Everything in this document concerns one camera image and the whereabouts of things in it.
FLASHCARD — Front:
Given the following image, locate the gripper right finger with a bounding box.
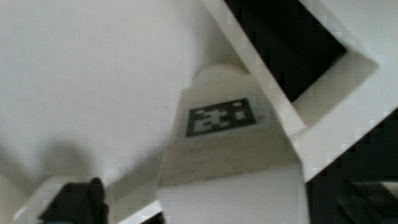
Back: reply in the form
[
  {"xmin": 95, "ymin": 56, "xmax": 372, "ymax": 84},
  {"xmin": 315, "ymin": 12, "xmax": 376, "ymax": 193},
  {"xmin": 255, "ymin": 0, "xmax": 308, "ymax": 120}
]
[{"xmin": 308, "ymin": 167, "xmax": 398, "ymax": 224}]

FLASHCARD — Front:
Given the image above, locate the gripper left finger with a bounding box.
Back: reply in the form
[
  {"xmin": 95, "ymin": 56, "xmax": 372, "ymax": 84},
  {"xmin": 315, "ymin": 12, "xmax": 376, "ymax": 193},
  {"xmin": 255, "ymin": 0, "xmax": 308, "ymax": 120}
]
[{"xmin": 15, "ymin": 176, "xmax": 168, "ymax": 224}]

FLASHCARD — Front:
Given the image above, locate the white leg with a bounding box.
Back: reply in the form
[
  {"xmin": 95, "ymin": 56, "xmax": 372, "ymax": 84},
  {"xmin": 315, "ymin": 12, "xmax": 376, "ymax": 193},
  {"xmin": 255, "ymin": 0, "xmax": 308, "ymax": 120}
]
[{"xmin": 159, "ymin": 64, "xmax": 310, "ymax": 224}]

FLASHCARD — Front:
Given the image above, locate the white square tabletop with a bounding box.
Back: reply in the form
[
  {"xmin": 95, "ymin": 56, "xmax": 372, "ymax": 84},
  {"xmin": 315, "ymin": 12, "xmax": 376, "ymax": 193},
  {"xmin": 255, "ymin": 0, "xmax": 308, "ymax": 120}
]
[{"xmin": 0, "ymin": 0, "xmax": 310, "ymax": 224}]

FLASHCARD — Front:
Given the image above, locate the white U-shaped fence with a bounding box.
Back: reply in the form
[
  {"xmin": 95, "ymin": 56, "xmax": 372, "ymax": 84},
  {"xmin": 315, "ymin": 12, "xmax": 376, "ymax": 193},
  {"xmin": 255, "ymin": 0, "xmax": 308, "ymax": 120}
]
[{"xmin": 290, "ymin": 0, "xmax": 398, "ymax": 184}]

